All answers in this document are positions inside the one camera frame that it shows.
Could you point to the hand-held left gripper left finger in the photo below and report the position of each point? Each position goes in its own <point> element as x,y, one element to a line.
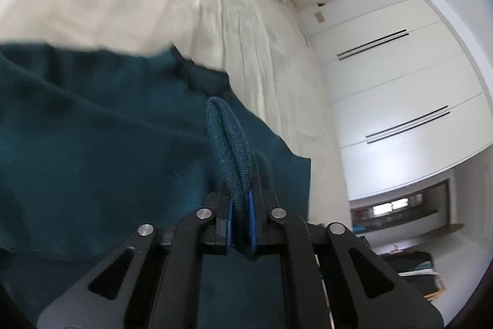
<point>230,225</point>

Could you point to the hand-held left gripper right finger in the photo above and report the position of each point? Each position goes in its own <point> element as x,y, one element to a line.
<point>252,225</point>

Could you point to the teal knitted sweater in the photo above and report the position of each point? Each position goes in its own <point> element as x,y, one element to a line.
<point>96,159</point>

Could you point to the dark clothes pile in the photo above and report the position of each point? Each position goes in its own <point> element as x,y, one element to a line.
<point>408,262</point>

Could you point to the brown wooden shelf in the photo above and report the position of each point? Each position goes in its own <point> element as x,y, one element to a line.
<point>443,231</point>

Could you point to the white wardrobe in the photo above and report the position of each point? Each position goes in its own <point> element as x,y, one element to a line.
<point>404,82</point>

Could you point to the wall niche shelf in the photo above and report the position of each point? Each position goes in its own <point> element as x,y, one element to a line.
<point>396,209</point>

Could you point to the wall socket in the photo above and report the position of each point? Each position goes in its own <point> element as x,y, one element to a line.
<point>319,17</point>

